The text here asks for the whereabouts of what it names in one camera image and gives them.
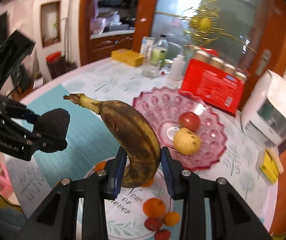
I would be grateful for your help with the teal striped table mat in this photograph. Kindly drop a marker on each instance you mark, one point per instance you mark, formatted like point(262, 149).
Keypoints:
point(89, 142)

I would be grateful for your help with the dark green avocado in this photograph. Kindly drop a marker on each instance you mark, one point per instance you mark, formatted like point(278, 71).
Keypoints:
point(53, 124)

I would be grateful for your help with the red apple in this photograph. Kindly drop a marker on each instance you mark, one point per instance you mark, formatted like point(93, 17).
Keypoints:
point(189, 120)

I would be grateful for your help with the small white carton box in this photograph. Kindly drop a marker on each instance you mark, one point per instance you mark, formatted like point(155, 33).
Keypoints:
point(146, 43)

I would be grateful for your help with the glass door gold ornament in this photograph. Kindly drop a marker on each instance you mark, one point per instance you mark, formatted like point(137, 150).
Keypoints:
point(249, 34)

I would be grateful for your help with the orange tangerine plate top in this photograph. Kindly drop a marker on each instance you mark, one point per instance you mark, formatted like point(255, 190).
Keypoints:
point(100, 166)

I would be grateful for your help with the white round printed plate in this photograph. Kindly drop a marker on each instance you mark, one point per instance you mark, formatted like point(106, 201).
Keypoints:
point(124, 215)

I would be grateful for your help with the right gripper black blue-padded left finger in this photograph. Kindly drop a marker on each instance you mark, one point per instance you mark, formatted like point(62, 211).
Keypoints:
point(56, 216)

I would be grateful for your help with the white squeeze bottle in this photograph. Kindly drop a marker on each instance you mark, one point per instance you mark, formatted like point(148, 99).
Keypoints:
point(176, 54)

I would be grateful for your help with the clear glass cup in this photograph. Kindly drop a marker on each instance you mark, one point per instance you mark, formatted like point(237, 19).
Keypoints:
point(151, 69)

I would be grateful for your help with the pink glass fruit bowl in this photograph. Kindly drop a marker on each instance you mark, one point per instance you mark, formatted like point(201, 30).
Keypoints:
point(162, 108)

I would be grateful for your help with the brown overripe banana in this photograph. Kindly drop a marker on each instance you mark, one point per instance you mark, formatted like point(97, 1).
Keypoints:
point(134, 134)

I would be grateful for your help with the yellow spotted pear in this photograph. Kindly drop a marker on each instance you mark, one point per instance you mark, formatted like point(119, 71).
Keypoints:
point(186, 142)

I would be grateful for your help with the red paper cup package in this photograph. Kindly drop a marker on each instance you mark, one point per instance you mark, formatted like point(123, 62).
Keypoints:
point(215, 81)

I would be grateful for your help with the orange tangerine plate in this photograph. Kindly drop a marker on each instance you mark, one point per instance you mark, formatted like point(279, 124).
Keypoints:
point(154, 208)
point(100, 166)

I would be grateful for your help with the white countertop appliance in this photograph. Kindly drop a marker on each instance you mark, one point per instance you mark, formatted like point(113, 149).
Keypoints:
point(260, 120)

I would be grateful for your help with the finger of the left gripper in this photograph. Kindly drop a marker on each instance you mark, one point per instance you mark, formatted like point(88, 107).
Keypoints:
point(17, 110)
point(42, 142)

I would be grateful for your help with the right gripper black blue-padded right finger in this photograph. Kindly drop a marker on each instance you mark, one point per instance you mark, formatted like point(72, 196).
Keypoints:
point(210, 208)

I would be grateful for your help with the yellow tissue pack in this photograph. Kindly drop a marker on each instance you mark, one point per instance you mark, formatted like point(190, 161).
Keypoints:
point(269, 165)

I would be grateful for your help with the red bucket on floor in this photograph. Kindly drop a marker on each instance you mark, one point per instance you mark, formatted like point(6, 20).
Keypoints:
point(54, 57)

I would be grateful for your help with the clear bottle green label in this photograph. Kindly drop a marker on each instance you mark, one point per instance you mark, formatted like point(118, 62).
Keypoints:
point(159, 50)

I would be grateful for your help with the small orange tangerine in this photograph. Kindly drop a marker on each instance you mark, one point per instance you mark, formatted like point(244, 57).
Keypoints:
point(171, 218)

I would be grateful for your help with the small red fruit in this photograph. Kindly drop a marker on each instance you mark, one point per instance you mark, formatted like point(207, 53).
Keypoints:
point(153, 224)
point(162, 235)

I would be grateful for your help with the yellow flat box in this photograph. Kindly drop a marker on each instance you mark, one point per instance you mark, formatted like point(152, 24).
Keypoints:
point(128, 57)

